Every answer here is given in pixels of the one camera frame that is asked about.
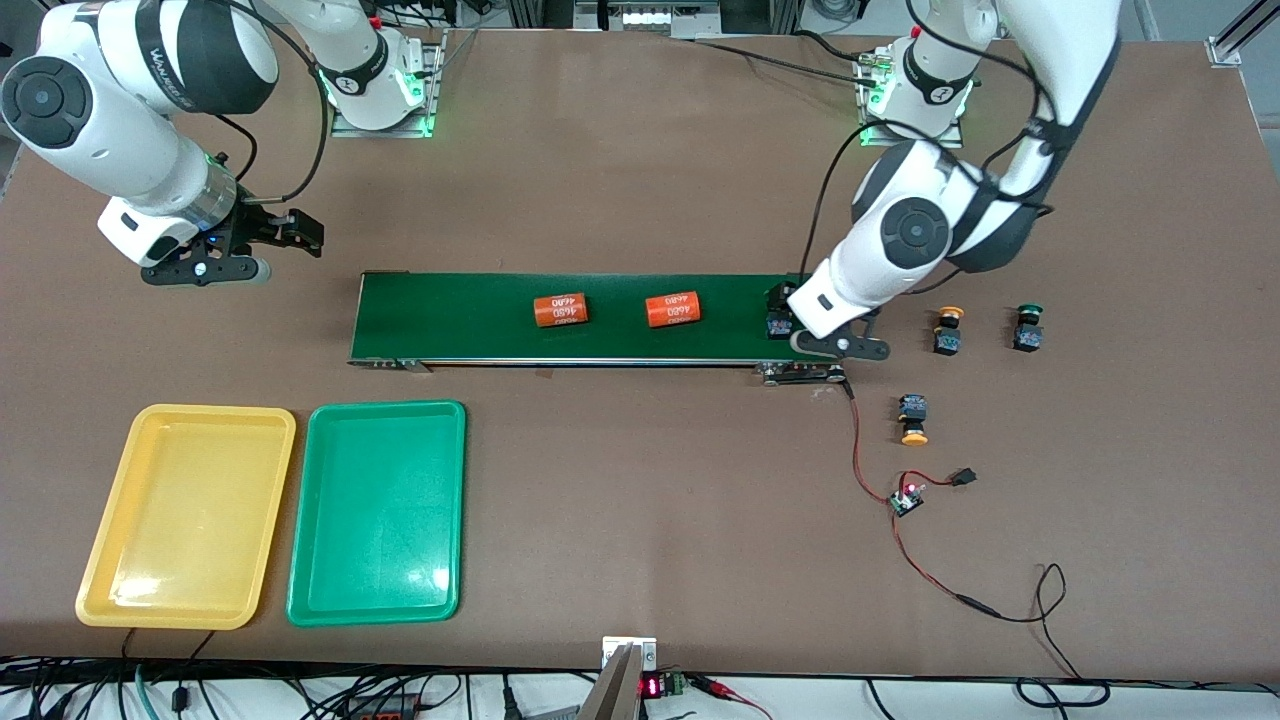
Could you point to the red clip lead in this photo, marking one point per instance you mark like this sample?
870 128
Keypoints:
720 687

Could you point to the aluminium frame profile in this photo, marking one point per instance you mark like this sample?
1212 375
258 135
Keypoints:
1225 50

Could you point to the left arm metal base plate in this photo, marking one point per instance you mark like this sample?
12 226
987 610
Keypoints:
900 142

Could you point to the black connector plug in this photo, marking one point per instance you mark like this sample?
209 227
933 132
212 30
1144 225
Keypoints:
963 477

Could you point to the small circuit board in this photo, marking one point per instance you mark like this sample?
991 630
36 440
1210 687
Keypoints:
908 500

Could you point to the black power strip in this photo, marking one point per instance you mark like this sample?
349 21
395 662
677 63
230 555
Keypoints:
385 712

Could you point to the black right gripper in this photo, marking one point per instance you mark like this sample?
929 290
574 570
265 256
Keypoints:
258 224

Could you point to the metal table edge bracket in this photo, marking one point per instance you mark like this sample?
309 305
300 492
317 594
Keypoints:
612 650

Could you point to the yellow plastic tray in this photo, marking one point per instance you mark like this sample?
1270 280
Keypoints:
180 520

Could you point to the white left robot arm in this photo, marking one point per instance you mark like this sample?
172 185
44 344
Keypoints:
915 235

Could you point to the green conveyor belt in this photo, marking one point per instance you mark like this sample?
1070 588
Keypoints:
480 340

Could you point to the yellow push button switch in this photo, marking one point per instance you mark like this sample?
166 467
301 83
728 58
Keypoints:
948 340
912 410

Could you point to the red digit display module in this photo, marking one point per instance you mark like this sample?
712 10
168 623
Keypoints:
652 686

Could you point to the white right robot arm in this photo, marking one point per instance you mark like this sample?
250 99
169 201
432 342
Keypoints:
100 120

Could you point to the metal rack device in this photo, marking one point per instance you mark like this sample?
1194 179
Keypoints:
650 18

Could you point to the green plastic tray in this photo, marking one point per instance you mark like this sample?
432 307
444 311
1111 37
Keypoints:
380 520

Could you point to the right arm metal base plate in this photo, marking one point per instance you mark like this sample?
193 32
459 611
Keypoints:
380 131

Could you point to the grey metal pole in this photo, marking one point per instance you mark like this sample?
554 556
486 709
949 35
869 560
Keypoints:
610 695

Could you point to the orange cylinder with white print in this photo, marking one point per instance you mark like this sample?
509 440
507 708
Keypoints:
673 311
560 311

